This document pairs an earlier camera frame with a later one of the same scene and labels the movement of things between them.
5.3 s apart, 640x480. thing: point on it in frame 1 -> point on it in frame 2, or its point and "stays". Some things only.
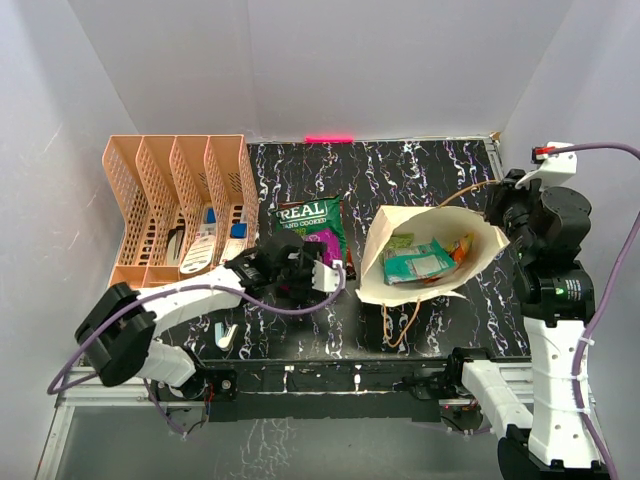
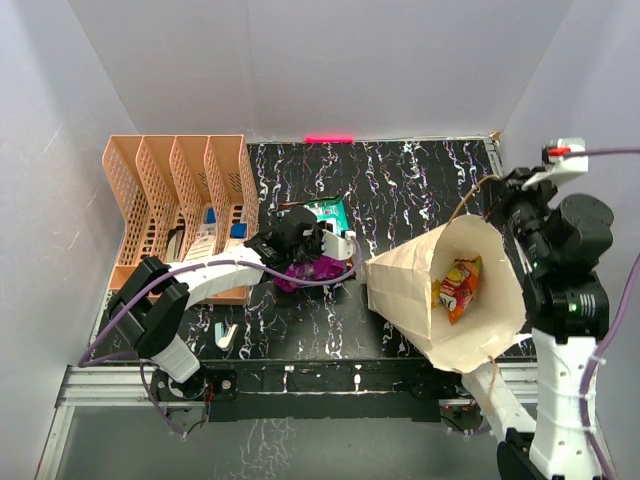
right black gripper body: x=511 y=208 stays
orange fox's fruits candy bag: x=458 y=249 -> x=455 y=291
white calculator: x=199 y=256 stays
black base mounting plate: x=244 y=390 stays
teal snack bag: x=407 y=263 -> x=328 y=209
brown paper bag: x=441 y=224 -> x=449 y=294
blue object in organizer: x=238 y=230 stays
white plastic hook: x=224 y=336 stays
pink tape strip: x=329 y=139 stays
